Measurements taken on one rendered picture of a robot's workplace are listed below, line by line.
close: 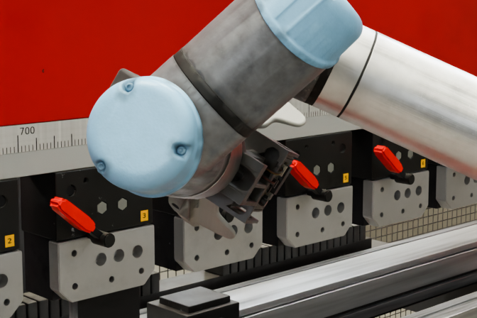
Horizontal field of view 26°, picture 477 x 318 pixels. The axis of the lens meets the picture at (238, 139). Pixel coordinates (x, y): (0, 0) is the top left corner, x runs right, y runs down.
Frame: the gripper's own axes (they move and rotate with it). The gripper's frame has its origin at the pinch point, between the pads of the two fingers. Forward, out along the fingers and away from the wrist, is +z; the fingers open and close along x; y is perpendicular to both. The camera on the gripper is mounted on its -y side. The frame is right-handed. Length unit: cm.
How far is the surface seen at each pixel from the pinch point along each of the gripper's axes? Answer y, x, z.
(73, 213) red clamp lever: -16.8, -17.4, 18.1
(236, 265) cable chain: -12, -26, 104
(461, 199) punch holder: 19, 9, 91
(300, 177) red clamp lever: -1, -1, 51
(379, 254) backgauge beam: 10, -10, 132
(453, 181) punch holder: 16, 11, 88
